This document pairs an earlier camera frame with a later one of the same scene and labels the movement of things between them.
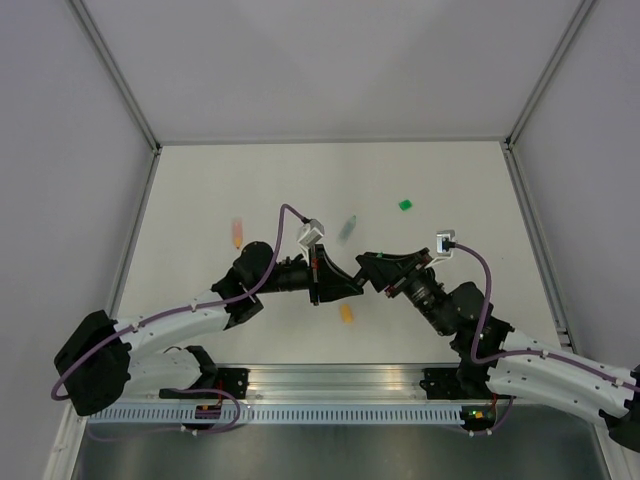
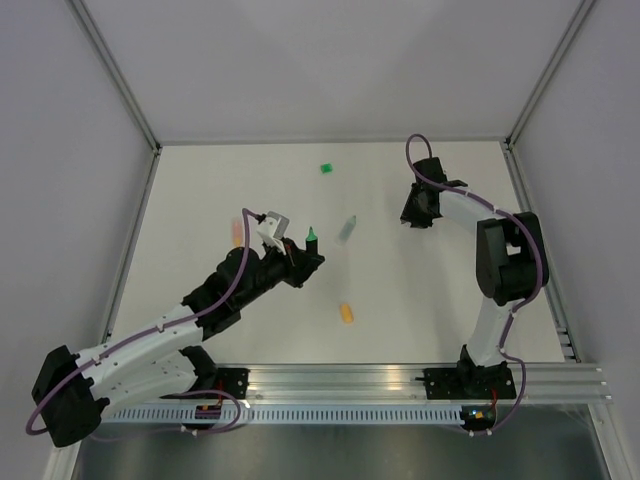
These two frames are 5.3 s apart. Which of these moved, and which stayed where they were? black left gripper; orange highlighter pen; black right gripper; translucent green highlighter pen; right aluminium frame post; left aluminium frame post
Moved: black right gripper; black left gripper
Stayed: left aluminium frame post; translucent green highlighter pen; orange highlighter pen; right aluminium frame post
